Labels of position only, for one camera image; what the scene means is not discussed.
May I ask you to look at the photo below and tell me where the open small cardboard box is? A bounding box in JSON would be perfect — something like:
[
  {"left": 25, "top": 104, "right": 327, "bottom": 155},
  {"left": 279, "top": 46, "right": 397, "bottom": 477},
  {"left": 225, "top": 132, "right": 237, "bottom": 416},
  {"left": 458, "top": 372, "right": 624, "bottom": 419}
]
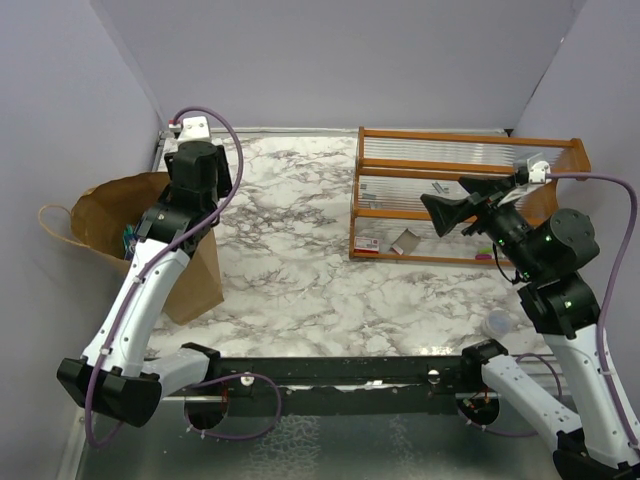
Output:
[{"left": 390, "top": 229, "right": 421, "bottom": 255}]

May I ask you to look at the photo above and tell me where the wooden shelf rack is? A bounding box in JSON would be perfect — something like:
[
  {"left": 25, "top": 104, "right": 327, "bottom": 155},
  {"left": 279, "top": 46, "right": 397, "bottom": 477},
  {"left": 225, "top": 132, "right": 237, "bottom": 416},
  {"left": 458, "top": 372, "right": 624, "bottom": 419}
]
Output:
[{"left": 348, "top": 128, "right": 591, "bottom": 266}]

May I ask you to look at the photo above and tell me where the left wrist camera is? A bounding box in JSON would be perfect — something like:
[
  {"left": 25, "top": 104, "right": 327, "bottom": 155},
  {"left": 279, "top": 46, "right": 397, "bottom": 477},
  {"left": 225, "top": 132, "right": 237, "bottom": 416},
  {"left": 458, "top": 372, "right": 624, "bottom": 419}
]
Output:
[{"left": 168, "top": 116, "right": 211, "bottom": 145}]

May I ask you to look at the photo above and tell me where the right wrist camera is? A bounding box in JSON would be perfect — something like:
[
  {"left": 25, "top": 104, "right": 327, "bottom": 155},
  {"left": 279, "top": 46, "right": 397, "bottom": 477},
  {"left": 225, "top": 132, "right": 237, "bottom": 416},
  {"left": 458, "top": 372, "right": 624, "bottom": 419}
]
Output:
[{"left": 514, "top": 152, "right": 551, "bottom": 186}]

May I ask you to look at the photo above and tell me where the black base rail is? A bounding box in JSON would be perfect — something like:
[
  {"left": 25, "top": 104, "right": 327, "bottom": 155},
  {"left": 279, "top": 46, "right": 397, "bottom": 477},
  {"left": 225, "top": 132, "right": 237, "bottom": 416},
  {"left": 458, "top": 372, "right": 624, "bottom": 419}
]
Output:
[{"left": 179, "top": 342, "right": 511, "bottom": 419}]

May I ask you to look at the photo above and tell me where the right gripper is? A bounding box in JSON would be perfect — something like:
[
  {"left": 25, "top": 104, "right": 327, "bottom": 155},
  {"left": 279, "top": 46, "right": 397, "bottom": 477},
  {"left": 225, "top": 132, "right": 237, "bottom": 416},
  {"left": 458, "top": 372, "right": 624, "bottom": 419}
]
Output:
[{"left": 422, "top": 172, "right": 545, "bottom": 278}]

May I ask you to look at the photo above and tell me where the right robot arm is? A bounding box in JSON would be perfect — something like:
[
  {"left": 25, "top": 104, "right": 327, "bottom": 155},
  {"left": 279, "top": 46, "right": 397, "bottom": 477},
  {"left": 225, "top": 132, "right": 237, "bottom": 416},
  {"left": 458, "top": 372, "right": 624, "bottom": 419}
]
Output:
[{"left": 421, "top": 173, "right": 639, "bottom": 479}]

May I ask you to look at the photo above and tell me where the red white staples box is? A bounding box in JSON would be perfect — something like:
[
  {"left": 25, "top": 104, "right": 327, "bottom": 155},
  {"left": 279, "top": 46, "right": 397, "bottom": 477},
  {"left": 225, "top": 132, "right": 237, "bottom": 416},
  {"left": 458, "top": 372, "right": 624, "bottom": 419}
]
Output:
[{"left": 354, "top": 237, "right": 380, "bottom": 254}]

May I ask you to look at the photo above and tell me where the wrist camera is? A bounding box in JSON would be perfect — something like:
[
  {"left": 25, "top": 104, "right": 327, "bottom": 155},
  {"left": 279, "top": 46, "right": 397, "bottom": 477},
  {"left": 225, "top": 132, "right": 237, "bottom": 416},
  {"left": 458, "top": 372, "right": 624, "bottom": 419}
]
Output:
[
  {"left": 514, "top": 152, "right": 551, "bottom": 186},
  {"left": 168, "top": 116, "right": 211, "bottom": 145}
]

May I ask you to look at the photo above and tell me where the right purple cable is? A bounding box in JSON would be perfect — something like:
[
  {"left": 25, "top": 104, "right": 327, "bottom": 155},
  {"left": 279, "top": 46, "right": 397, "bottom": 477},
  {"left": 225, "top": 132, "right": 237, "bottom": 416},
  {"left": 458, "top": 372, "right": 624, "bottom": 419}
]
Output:
[{"left": 459, "top": 172, "right": 640, "bottom": 446}]

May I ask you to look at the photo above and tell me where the blue snack bag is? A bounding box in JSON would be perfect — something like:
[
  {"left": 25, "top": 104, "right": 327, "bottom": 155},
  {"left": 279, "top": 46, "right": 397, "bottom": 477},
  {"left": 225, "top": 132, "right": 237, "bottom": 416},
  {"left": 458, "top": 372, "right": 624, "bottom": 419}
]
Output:
[{"left": 122, "top": 224, "right": 137, "bottom": 261}]

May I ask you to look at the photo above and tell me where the brown paper bag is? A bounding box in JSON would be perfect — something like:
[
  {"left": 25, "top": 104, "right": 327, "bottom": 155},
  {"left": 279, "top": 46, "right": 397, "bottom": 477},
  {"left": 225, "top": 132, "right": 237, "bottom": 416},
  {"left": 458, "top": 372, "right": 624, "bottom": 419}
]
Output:
[{"left": 38, "top": 172, "right": 224, "bottom": 325}]

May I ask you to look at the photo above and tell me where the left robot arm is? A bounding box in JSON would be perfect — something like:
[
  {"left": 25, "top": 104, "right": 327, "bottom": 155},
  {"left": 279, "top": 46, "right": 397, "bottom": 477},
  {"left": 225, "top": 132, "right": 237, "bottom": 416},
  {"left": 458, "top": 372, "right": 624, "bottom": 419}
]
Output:
[{"left": 57, "top": 140, "right": 233, "bottom": 427}]

